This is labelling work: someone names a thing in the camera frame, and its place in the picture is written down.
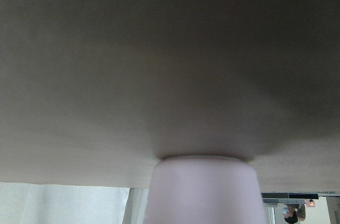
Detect pink cup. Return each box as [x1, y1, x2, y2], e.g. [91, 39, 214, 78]
[144, 156, 266, 223]

